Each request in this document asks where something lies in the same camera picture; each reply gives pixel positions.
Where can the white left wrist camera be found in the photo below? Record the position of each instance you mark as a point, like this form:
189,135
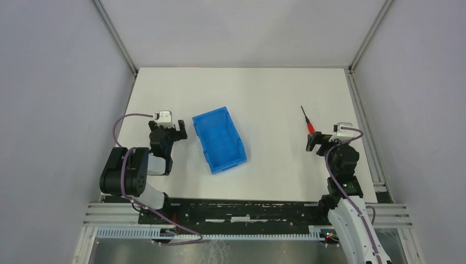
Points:
164,119

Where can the right aluminium corner post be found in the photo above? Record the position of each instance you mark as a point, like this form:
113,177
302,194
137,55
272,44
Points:
370,34

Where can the red handled screwdriver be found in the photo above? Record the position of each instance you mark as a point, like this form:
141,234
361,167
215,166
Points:
310,127

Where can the blue plastic bin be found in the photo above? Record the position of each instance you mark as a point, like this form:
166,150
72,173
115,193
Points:
222,145

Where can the aluminium corner post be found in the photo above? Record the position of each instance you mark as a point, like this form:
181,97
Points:
370,34
103,14

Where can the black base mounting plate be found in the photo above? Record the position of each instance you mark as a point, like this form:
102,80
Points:
245,217

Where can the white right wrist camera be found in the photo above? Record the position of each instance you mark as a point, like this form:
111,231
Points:
341,133

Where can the left aluminium corner post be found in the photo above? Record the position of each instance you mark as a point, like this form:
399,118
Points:
103,14

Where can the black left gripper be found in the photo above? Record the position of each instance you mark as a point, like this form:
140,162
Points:
182,135

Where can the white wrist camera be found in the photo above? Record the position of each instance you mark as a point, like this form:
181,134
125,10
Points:
164,119
341,133

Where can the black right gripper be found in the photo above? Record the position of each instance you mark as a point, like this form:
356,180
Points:
318,138

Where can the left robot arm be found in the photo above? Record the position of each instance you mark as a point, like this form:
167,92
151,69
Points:
125,173

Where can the aluminium front frame rail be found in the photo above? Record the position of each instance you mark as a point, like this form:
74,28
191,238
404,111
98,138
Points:
388,215

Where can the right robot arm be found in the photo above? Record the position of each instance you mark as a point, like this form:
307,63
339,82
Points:
344,205

